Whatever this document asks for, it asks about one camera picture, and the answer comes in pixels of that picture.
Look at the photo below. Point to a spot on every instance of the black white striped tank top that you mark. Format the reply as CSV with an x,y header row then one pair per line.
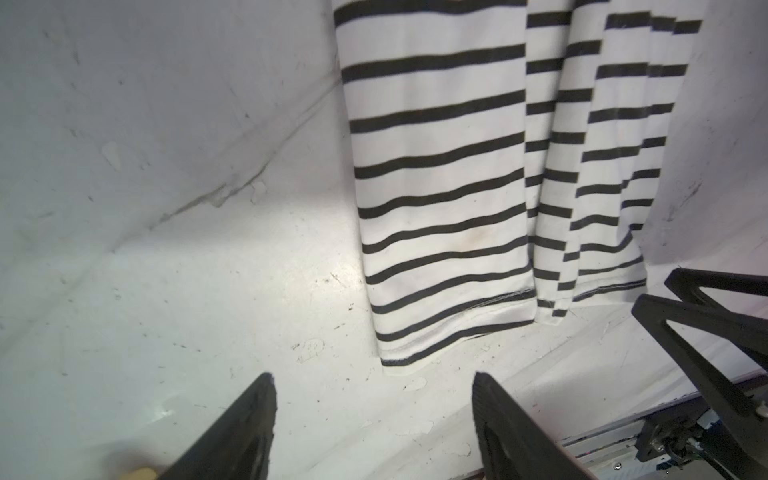
x,y
506,155

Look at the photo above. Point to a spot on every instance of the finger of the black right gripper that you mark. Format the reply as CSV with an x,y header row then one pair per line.
x,y
687,284
740,415

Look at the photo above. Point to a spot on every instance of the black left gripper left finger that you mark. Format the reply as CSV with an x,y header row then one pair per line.
x,y
237,445

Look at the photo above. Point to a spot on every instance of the aluminium front rail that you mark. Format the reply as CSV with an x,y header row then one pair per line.
x,y
682,439

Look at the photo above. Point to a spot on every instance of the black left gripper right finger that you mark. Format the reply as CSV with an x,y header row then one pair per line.
x,y
512,445

